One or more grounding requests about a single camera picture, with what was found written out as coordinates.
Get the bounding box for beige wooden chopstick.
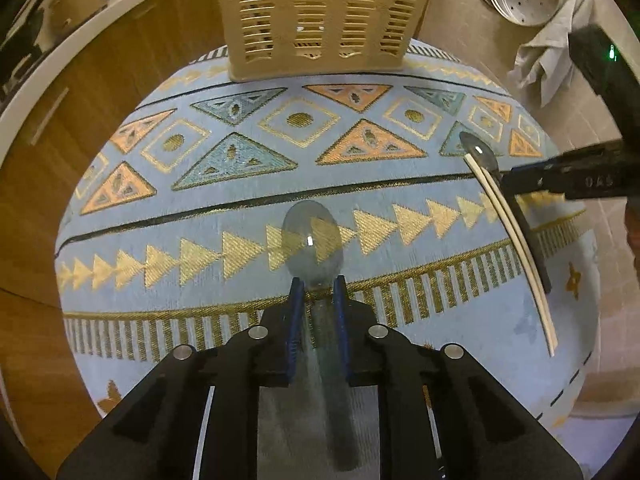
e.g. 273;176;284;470
464;154;557;358
467;152;556;356

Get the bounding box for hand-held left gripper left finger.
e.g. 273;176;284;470
56;279;306;480

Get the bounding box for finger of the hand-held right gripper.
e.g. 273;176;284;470
501;140;640;201

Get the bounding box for white kitchen countertop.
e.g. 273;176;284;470
0;0;217;131

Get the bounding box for black plastic spoon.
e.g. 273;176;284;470
457;131;553;295

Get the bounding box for clear spoon with grey handle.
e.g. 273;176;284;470
281;200;362;472

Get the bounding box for wooden lower cabinets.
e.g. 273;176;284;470
0;0;233;480

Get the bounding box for black gas stove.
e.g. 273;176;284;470
0;35;47;107

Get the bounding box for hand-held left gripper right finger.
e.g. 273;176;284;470
334;276;583;480

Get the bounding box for grey hanging towel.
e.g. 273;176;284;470
507;0;601;108

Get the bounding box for beige slotted plastic utensil basket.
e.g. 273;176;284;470
215;0;443;83

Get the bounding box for blue patterned tablecloth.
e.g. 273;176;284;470
52;42;601;433

